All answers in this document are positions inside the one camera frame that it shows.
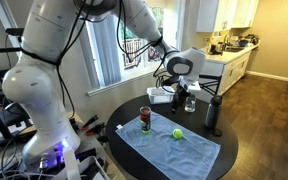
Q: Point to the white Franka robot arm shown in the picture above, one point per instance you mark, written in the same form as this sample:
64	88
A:
47	83

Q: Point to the white upper wall cabinets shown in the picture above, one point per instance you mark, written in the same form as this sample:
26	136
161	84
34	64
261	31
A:
224	15

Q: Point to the white framed window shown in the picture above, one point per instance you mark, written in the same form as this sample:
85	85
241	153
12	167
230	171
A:
110	53

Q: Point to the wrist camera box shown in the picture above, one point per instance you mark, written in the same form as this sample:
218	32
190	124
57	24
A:
192	86

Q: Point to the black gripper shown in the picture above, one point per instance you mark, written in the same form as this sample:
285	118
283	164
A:
182	92

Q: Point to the black water bottle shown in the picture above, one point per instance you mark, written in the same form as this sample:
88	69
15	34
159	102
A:
213	113

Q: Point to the yellow-green tennis ball with print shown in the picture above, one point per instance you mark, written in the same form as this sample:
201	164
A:
177	134

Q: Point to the white kitchen counter cabinet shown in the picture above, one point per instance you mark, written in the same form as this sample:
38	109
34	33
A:
232	66

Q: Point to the dark cooking pot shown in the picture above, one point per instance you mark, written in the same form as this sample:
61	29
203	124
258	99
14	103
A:
252	39

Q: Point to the clear drinking glass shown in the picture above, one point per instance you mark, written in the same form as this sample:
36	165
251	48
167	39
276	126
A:
190	105

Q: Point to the black coffee maker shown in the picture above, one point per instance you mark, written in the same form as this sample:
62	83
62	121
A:
214	48

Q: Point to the blue bowl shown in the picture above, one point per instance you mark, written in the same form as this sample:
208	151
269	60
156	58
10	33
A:
243	43

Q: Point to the black camera tripod mount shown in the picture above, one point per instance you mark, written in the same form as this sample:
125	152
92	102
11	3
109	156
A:
14	31

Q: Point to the light blue towel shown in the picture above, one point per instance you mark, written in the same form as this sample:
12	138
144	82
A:
170	153

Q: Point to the clear tennis ball canister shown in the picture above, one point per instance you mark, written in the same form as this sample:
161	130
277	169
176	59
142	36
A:
145	120

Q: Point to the clear plastic bin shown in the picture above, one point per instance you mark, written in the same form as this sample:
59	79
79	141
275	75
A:
159	95

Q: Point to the black metal chair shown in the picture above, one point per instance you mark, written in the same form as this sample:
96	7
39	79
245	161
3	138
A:
212	83

